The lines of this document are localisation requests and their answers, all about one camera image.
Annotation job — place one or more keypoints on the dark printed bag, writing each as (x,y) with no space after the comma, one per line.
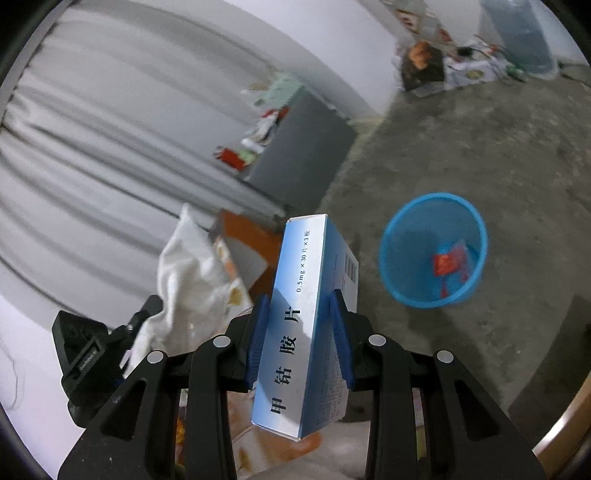
(422,64)

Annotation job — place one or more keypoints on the green basket on cabinet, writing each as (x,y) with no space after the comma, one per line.
(283,87)

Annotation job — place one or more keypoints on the blue plastic waste basket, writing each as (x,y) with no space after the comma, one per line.
(425,226)

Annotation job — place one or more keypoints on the orange wooden table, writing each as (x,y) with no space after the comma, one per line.
(249,251)

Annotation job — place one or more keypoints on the grey curtain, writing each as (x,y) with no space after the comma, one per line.
(110,115)

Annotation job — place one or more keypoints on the large blue water jug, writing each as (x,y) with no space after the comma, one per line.
(522,35)

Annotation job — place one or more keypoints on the grey cabinet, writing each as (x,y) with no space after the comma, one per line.
(305,153)

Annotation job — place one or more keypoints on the patterned tablecloth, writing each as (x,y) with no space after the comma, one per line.
(341,448)

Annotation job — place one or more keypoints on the red snack wrapper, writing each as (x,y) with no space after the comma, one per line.
(453,262)

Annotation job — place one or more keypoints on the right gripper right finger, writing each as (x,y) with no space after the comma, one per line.
(431,418)

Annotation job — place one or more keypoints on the blue white medicine box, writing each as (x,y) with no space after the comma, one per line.
(300,389)

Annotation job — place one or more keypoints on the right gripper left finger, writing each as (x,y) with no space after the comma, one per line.
(169,419)

